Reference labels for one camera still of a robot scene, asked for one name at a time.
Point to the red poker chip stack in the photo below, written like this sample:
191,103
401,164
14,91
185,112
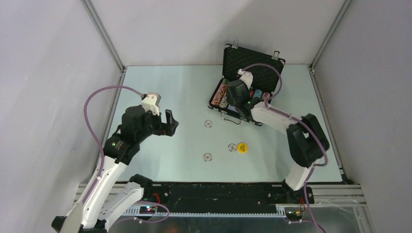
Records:
219,93

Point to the white poker chip front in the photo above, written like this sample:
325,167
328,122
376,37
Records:
207,157

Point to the black poker set case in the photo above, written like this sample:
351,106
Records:
266,70

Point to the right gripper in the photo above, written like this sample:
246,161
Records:
230,96

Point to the light blue chip stack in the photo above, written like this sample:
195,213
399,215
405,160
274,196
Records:
257,94

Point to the yellow big blind button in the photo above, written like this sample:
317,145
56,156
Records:
242,147

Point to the grey poker chip stack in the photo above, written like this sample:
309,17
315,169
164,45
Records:
223,103

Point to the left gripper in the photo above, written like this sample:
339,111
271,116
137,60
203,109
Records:
168,128

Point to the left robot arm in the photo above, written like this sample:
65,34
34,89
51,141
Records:
90,214

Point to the white poker chip by die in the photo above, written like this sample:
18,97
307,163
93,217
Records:
232,147

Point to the blue playing card deck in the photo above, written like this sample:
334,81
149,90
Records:
232,109

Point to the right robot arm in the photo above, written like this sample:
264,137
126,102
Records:
267,140

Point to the white poker chip near deck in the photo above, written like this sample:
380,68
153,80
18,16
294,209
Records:
208,123

